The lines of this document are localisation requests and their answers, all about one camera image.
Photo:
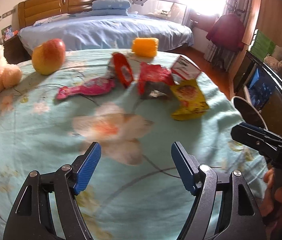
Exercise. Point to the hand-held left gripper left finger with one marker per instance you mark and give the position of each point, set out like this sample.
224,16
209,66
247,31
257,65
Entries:
87,170

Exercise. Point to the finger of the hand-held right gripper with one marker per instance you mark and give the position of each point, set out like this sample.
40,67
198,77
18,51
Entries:
263,132
253,142

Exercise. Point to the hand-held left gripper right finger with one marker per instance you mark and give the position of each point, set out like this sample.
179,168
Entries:
183,170

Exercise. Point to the black trash bin white rim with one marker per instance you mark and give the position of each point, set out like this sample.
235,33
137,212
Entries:
248,112

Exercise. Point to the red foil snack bag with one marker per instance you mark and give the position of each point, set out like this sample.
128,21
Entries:
153,76

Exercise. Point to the black tv cabinet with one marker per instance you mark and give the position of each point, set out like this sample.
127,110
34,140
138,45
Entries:
261,85

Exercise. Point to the green floral tablecloth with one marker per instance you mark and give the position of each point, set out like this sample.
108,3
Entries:
43,135

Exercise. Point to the brown plush toy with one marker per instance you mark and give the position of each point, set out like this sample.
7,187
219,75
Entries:
277,66

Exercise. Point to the yellow snack bag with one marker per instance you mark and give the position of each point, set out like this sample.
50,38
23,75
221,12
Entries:
188,97

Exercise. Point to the pink candy wrapper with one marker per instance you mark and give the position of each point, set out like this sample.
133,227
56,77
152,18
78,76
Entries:
90,87

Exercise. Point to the stack of green boxes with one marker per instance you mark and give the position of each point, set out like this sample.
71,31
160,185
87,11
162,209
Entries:
262,42

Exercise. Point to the red white carton box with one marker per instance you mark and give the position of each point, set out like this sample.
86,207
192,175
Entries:
186,68

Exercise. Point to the red coat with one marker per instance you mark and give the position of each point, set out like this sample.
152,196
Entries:
227,33

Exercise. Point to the red wrapper with white logo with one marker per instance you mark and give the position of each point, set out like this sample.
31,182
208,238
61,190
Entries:
123,71

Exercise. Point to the red yellow apple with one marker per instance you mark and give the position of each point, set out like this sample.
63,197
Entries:
48,57

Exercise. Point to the cream teddy bear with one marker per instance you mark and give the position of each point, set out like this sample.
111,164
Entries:
3,75

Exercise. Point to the dark coat rack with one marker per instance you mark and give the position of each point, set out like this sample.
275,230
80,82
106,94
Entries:
235,7

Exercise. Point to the bed with blue sheet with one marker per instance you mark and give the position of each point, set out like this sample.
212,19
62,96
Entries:
105,32

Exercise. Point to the dark wooden nightstand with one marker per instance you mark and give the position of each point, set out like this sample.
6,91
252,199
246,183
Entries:
15,50

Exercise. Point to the flat blue white pillow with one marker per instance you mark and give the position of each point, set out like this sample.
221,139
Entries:
53,19

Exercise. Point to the folded blue blanket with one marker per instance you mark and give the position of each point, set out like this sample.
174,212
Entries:
110,7

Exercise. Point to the wooden headboard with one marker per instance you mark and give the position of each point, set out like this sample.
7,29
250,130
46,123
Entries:
45,7

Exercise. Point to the photo frame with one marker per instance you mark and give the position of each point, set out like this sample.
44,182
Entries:
7,33

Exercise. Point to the grey bed guard rail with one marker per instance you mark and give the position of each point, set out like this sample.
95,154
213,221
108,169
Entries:
156,5

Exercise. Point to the wall switch panel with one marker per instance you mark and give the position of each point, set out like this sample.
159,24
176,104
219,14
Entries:
5,15

